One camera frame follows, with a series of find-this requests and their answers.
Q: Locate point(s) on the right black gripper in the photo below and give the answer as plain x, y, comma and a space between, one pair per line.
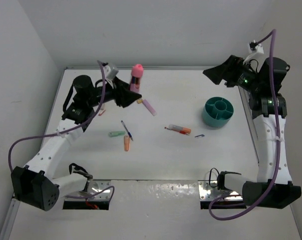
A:
227, 70

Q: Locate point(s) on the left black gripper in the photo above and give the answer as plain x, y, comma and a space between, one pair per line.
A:
122, 94

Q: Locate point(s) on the purple highlighter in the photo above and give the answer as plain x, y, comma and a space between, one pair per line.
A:
149, 107

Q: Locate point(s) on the pink capped glue bottle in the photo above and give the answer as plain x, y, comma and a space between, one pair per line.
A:
136, 75

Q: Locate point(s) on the red ballpoint pen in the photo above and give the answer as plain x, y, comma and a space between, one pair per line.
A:
179, 131

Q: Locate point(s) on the grey orange highlighter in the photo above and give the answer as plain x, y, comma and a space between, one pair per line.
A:
172, 126

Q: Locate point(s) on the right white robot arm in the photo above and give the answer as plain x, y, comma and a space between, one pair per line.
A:
268, 111

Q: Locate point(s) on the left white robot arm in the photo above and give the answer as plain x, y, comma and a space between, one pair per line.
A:
35, 184

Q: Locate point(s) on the green highlighter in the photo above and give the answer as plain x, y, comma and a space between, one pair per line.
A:
116, 133

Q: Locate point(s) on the blue ballpoint pen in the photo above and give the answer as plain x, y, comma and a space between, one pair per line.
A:
126, 129

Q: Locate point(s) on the teal round organizer container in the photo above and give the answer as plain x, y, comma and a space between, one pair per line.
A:
217, 112

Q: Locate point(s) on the orange highlighter lower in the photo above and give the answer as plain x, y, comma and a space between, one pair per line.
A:
126, 143

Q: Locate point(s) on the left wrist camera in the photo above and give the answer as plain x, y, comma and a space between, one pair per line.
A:
110, 71

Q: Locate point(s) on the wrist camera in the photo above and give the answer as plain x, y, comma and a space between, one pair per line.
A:
110, 71
255, 49

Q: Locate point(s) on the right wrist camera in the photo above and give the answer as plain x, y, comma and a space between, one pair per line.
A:
255, 49

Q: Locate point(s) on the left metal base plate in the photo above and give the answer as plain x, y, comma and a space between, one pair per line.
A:
97, 190

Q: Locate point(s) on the metal base plate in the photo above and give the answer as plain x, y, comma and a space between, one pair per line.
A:
209, 193
97, 190

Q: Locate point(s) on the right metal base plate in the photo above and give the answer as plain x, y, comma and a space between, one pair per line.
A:
209, 193

